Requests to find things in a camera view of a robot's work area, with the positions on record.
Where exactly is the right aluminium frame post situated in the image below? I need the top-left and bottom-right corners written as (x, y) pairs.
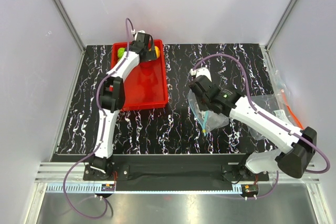
top-left (265, 0), bottom-right (316, 50)

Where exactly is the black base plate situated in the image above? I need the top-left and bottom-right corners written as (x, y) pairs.
top-left (83, 154), bottom-right (255, 191)

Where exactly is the yellow pear toy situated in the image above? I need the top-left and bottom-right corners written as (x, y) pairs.
top-left (149, 46), bottom-right (161, 60)

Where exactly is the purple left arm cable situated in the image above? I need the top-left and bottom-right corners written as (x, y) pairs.
top-left (62, 18), bottom-right (136, 219)

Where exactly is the red plastic tray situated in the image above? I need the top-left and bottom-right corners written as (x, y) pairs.
top-left (122, 39), bottom-right (168, 111)

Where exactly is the aluminium frame post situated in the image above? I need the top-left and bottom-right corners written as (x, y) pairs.
top-left (36, 0), bottom-right (86, 51)
top-left (265, 0), bottom-right (316, 50)

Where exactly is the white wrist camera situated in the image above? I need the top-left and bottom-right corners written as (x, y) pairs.
top-left (190, 67), bottom-right (212, 81)
top-left (131, 29), bottom-right (145, 37)

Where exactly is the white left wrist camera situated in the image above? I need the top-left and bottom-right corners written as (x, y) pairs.
top-left (131, 29), bottom-right (145, 37)

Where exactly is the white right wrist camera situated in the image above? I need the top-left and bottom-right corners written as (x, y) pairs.
top-left (190, 67), bottom-right (212, 81)

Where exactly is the clear blue zip bag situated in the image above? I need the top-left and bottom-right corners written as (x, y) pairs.
top-left (188, 90), bottom-right (229, 136)

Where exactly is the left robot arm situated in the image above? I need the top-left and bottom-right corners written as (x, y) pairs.
top-left (85, 30), bottom-right (158, 180)

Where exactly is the red apple toy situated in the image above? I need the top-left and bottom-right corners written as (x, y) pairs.
top-left (140, 61), bottom-right (152, 69)

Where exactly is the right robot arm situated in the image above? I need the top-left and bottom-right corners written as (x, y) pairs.
top-left (189, 75), bottom-right (317, 180)

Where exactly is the green round cabbage toy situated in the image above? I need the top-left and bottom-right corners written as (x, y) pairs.
top-left (117, 48), bottom-right (126, 59)

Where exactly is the left aluminium frame post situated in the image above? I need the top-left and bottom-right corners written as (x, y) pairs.
top-left (36, 0), bottom-right (86, 51)

